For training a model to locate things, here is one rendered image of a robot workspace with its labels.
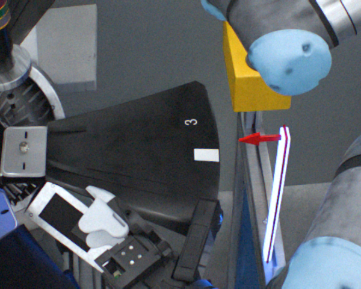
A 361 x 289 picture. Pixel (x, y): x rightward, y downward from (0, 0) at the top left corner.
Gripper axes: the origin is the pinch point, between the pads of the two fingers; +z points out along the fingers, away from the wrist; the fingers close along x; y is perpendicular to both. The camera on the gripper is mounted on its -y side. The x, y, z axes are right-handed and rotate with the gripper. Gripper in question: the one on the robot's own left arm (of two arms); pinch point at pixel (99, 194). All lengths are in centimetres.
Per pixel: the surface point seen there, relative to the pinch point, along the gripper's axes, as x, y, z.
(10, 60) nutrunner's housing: -19.5, 1.3, 10.0
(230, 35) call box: 14.8, -38.7, 17.7
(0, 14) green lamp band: -27.5, 0.7, 9.3
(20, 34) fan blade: -15.7, -3.2, 16.5
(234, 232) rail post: 77, -34, 16
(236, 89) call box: 17.2, -32.5, 10.0
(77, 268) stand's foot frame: 111, -6, 52
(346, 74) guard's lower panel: 74, -86, 27
